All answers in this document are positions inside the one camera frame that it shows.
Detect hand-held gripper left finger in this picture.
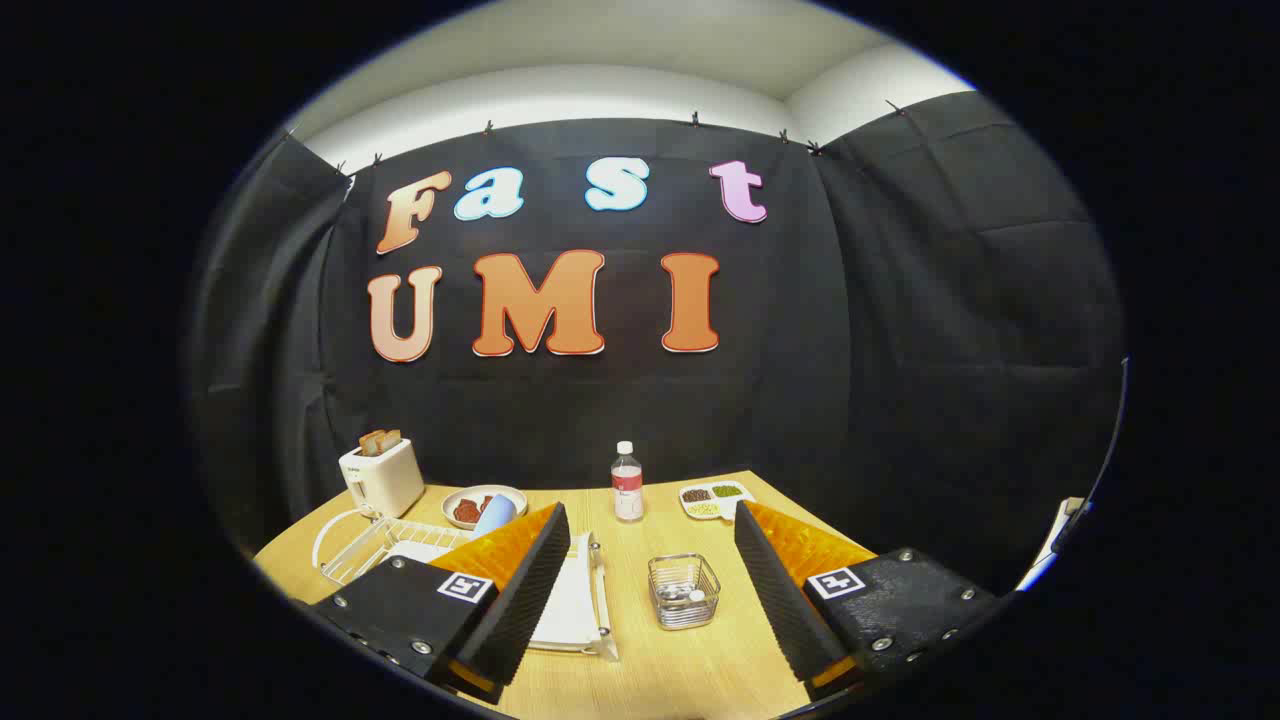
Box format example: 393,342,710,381
310,502,571,706

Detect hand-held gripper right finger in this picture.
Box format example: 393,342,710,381
733,500,1001,701

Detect metal wire basket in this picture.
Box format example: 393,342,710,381
647,553,722,631

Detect blue plate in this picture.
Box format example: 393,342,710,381
473,493,518,541

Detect white wire dish rack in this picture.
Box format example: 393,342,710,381
312,505,621,661

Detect beige plate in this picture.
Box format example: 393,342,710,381
441,484,528,531

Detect white divided snack dish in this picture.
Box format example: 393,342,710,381
678,481,756,522

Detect white drain tray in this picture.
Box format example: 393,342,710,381
385,530,611,656

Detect clear bottle with red label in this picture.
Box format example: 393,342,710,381
611,441,645,523

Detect cream toaster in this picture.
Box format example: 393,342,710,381
338,438,426,519

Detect black backdrop cloth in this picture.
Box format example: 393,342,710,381
185,90,1129,601

